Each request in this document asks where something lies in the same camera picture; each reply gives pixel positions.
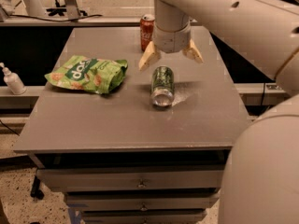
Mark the red Coca-Cola can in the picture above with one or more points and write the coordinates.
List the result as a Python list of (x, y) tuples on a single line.
[(146, 30)]

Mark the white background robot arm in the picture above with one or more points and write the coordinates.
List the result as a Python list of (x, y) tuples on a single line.
[(33, 8)]

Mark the grey metal post left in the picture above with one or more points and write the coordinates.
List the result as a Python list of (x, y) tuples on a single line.
[(72, 10)]

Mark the grey drawer cabinet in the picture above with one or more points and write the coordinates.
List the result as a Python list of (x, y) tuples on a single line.
[(118, 159)]

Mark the green soda can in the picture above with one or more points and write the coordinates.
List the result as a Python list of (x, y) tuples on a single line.
[(162, 87)]

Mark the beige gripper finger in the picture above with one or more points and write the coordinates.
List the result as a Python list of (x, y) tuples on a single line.
[(192, 52), (150, 56)]

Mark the white pump bottle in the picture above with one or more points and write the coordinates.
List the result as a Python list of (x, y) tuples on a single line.
[(13, 81)]

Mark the green chip bag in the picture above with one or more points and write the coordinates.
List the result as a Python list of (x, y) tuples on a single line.
[(92, 75)]

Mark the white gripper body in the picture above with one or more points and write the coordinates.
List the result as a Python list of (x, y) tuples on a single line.
[(171, 40)]

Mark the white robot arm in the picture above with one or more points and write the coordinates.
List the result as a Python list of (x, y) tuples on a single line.
[(260, 182)]

